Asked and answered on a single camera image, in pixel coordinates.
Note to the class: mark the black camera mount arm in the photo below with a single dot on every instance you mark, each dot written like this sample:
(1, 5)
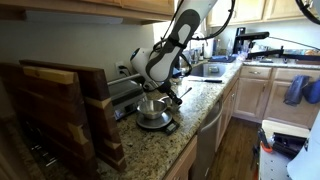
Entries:
(266, 53)

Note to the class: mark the stainless steel dishwasher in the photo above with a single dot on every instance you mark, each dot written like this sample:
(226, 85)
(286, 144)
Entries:
(206, 140)

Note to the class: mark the black power plug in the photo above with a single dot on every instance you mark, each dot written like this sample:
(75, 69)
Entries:
(125, 71)

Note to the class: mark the blue dish cloth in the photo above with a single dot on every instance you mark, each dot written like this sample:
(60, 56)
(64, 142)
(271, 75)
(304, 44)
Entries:
(221, 59)

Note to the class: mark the black stereo camera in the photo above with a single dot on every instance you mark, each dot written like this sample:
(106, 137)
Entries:
(255, 35)

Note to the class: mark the black kitchen scale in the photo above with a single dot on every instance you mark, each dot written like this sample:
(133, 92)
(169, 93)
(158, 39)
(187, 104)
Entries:
(153, 123)

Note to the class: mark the wooden lower cabinet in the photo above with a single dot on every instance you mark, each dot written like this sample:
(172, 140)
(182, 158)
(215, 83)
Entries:
(256, 93)
(226, 113)
(183, 163)

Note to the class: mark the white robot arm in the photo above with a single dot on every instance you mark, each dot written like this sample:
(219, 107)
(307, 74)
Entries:
(166, 56)

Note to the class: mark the wooden cabinet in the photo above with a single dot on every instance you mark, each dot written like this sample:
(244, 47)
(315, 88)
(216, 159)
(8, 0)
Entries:
(100, 8)
(256, 93)
(226, 113)
(266, 10)
(183, 163)

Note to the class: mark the steel kitchen sink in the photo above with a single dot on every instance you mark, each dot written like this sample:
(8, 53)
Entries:
(208, 70)

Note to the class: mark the wooden upper cabinet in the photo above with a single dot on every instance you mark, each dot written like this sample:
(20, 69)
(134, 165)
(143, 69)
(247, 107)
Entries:
(266, 10)
(100, 8)

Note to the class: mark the white robot cart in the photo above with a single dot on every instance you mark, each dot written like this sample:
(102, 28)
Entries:
(276, 166)

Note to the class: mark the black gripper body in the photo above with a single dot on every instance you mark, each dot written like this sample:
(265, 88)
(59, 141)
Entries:
(166, 89)

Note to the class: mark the stainless steel panini grill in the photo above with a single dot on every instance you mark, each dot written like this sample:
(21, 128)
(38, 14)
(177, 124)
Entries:
(126, 96)

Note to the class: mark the blue hanging towel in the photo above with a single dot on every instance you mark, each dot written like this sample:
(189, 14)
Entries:
(313, 91)
(295, 90)

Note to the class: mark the black tool case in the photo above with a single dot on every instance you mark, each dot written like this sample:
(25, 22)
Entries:
(288, 145)

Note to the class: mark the dark wooden cutting board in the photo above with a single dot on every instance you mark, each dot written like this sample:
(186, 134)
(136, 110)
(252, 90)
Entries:
(46, 113)
(100, 110)

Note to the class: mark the white wall outlet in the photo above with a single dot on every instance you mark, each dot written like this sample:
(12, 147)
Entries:
(117, 65)

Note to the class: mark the white paper towel roll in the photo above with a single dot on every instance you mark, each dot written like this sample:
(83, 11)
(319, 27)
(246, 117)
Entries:
(209, 48)

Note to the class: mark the small steel bowl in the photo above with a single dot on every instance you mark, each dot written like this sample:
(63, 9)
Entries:
(151, 108)

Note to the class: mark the metal spoon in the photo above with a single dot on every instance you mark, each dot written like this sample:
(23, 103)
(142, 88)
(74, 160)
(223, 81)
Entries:
(186, 91)

